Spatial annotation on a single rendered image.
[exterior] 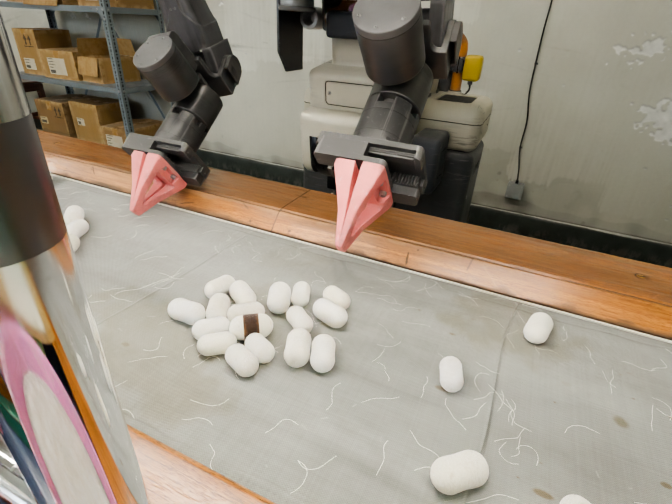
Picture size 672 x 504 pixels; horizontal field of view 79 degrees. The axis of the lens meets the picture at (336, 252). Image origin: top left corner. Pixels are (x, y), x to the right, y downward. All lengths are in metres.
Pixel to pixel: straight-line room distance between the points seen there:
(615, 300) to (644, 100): 1.91
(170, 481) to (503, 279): 0.36
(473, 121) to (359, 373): 0.93
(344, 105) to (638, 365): 0.77
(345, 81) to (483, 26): 1.42
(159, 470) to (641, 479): 0.30
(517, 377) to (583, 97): 2.03
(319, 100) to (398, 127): 0.64
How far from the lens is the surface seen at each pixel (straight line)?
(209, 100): 0.64
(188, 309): 0.39
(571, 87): 2.33
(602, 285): 0.50
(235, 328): 0.36
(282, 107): 2.77
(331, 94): 1.01
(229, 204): 0.59
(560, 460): 0.34
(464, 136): 1.19
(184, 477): 0.27
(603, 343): 0.46
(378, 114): 0.41
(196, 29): 0.67
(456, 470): 0.28
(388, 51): 0.38
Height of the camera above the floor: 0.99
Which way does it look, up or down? 29 degrees down
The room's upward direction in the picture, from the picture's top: 3 degrees clockwise
